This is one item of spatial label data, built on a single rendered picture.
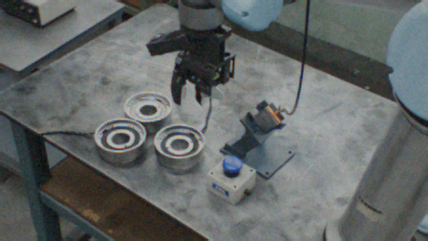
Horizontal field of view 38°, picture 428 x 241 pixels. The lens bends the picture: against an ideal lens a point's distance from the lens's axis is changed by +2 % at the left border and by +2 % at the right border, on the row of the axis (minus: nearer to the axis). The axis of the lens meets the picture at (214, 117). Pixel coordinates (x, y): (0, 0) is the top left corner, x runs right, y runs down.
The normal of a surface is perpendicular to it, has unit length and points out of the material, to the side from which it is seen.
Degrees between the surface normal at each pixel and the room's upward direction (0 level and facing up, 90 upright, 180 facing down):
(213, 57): 90
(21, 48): 0
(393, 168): 90
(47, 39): 0
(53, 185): 0
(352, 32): 90
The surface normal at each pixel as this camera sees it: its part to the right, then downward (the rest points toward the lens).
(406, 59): -0.79, 0.25
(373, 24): -0.60, 0.50
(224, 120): 0.04, -0.76
